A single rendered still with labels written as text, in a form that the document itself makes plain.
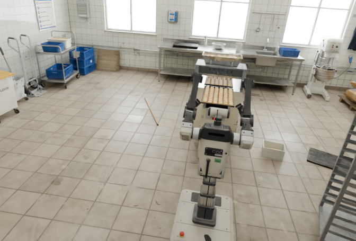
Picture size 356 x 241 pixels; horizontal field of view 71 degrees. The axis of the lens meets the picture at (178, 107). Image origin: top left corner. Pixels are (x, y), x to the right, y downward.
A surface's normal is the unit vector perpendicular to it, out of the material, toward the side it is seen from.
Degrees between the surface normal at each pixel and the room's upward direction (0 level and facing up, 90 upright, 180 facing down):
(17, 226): 0
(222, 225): 0
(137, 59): 90
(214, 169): 90
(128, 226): 0
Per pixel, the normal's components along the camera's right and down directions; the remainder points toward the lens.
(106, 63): -0.12, 0.01
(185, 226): 0.06, -0.91
